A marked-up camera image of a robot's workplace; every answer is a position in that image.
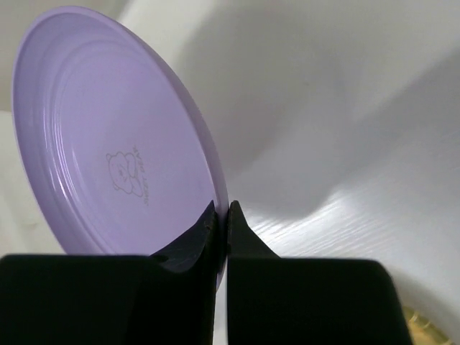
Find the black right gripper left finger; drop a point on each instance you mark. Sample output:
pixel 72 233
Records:
pixel 165 298

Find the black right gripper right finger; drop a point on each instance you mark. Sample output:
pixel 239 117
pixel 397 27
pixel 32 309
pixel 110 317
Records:
pixel 280 300

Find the purple plastic plate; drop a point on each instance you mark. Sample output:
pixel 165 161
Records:
pixel 115 149

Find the round bamboo tray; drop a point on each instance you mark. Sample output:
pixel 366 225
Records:
pixel 423 331

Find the white plastic bin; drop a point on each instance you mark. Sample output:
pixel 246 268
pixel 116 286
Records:
pixel 336 124

